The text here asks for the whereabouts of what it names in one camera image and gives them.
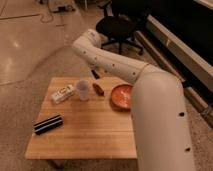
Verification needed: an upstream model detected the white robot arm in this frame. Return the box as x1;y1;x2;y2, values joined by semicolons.
72;29;196;171

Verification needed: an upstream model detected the white ceramic cup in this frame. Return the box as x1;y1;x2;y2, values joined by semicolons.
76;80;89;101

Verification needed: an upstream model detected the brown small object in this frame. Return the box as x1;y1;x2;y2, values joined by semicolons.
92;83;104;96

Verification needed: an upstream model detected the white box with print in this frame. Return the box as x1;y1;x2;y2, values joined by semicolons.
51;84;74;104

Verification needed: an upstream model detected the orange bowl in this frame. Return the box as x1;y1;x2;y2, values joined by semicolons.
110;84;132;110

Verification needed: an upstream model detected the black office chair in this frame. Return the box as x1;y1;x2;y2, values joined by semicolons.
96;0;146;55

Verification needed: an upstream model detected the wooden table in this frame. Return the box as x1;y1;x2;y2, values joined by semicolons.
25;77;136;161

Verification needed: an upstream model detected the black white striped case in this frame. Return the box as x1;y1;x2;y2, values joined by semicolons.
34;115;63;135

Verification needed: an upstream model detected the device on floor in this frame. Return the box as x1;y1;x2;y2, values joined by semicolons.
48;0;75;13

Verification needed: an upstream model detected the long bench ledge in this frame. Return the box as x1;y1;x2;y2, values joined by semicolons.
136;15;213;121

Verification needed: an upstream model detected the floor cable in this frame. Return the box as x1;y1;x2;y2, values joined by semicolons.
0;3;68;25

